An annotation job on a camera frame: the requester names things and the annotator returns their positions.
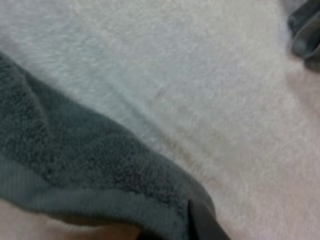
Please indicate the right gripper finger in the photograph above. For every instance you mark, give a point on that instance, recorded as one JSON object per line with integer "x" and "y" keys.
{"x": 206, "y": 227}

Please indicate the grey-green towel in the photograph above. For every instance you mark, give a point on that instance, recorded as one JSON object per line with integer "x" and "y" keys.
{"x": 75, "y": 150}

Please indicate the pile of grey-green towels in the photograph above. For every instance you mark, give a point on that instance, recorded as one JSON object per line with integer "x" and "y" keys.
{"x": 307, "y": 37}

